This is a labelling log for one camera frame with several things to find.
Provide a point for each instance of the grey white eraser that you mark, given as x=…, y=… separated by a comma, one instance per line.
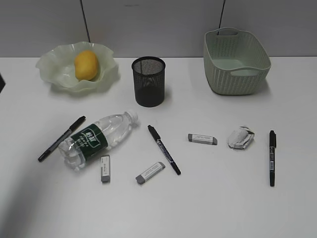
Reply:
x=202, y=139
x=149, y=173
x=105, y=168

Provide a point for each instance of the grey white eraser left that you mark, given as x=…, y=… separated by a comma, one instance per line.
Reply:
x=105, y=168

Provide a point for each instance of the grey white eraser right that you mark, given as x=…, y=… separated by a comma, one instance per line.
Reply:
x=202, y=139

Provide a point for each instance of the pale green wavy plate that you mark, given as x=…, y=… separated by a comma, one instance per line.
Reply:
x=57, y=67

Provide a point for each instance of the waste paper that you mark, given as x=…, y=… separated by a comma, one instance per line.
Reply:
x=240, y=138

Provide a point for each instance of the grey white eraser middle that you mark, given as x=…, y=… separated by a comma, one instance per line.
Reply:
x=149, y=173

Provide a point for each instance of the black mesh pen holder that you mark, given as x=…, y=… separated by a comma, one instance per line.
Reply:
x=149, y=81

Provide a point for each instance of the yellow mango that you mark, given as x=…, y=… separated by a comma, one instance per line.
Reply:
x=86, y=65

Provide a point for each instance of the black marker pen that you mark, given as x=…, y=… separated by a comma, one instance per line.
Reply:
x=70, y=130
x=272, y=147
x=162, y=147

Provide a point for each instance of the pale green woven basket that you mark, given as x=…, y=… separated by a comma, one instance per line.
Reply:
x=235, y=61

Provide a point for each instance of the clear water bottle green label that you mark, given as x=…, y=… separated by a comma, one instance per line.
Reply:
x=105, y=133

